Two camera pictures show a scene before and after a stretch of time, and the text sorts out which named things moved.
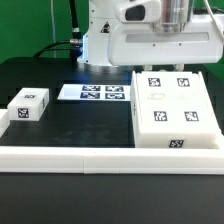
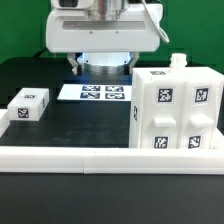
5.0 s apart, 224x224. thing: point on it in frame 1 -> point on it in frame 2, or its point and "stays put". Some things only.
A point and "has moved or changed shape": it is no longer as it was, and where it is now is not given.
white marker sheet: x=96 y=92 stays put
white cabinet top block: x=29 y=104 stays put
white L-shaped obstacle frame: x=108 y=159 stays put
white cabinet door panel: x=190 y=109 -> x=201 y=106
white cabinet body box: x=172 y=110 has moved or changed shape
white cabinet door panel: x=155 y=101 has moved or changed shape
